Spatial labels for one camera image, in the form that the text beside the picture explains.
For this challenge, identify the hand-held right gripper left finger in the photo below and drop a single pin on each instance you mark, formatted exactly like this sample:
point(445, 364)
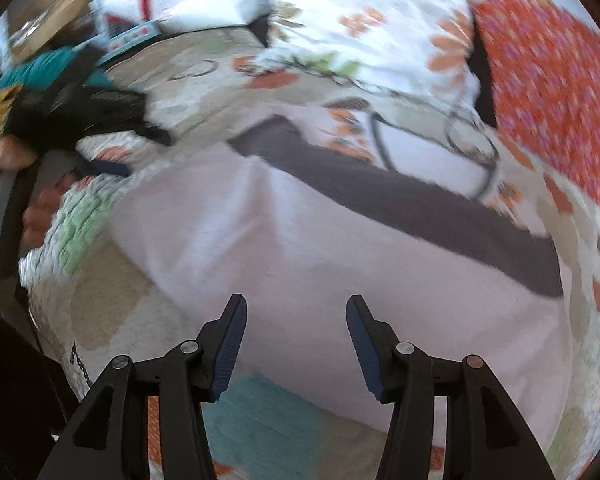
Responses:
point(230, 350)

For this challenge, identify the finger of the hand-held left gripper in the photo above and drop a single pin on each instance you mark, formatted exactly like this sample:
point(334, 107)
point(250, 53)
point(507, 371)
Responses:
point(105, 168)
point(152, 134)

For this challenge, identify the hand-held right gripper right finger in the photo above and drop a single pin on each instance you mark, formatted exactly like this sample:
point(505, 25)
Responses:
point(365, 345)

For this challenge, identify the pale pink garment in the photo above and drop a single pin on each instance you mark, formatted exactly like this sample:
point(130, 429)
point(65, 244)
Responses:
point(305, 260)

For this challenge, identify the orange floral garment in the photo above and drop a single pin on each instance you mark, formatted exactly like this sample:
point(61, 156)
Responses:
point(545, 85)

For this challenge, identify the person's left hand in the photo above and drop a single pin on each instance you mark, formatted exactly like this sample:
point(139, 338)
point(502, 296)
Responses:
point(5, 157)

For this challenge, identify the teal cloth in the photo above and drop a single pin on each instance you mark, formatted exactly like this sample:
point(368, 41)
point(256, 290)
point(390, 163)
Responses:
point(45, 67)

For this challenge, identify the cardboard box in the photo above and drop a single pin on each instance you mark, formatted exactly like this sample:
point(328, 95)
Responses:
point(55, 5)

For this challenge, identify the quilted heart patchwork blanket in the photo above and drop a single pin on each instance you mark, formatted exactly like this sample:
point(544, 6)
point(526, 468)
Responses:
point(105, 300)

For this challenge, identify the white orange floral blanket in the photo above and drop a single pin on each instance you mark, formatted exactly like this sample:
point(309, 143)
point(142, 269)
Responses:
point(370, 25)

